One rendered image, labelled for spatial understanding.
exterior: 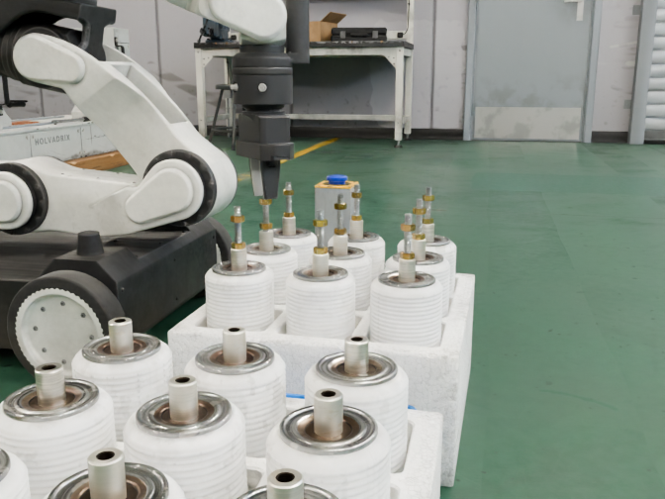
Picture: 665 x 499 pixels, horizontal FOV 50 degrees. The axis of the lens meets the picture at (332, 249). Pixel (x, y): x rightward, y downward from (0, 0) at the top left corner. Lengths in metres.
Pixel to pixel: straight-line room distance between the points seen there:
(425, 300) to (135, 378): 0.39
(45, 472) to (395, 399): 0.29
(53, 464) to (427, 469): 0.31
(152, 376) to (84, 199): 0.78
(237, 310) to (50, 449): 0.43
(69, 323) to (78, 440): 0.65
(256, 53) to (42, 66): 0.51
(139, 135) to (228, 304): 0.50
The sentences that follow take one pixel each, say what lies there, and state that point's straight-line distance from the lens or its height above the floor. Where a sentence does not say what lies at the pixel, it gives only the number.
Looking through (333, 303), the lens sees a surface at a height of 0.22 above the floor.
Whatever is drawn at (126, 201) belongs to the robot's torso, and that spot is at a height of 0.29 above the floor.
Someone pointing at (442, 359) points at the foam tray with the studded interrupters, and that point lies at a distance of 0.90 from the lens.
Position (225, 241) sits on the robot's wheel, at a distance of 1.67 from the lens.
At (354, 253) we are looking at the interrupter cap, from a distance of 1.08.
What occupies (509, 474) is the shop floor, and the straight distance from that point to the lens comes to 1.02.
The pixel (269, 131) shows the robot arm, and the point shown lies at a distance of 1.04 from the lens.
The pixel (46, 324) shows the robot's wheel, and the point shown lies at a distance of 1.28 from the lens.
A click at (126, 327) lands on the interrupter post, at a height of 0.28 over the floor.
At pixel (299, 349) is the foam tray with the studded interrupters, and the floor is 0.17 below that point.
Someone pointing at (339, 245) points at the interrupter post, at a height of 0.27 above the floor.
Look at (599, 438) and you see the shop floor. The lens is 1.15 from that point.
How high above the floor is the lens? 0.51
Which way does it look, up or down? 14 degrees down
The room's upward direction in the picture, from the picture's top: straight up
